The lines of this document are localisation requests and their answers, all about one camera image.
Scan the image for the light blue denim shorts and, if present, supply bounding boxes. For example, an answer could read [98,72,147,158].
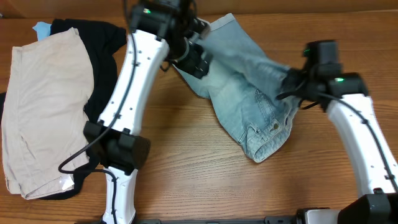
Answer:
[179,14,299,163]

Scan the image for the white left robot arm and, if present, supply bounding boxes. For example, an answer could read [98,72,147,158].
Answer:
[83,0,212,223]

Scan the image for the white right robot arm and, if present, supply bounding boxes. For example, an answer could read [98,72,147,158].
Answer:
[277,40,397,224]

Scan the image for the brown cardboard backdrop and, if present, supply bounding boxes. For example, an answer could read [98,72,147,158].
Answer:
[1,0,397,18]

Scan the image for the beige cotton shorts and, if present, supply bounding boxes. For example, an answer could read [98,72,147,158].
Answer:
[1,28,94,200]

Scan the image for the light blue folded garment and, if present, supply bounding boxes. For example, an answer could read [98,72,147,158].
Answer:
[33,22,52,41]

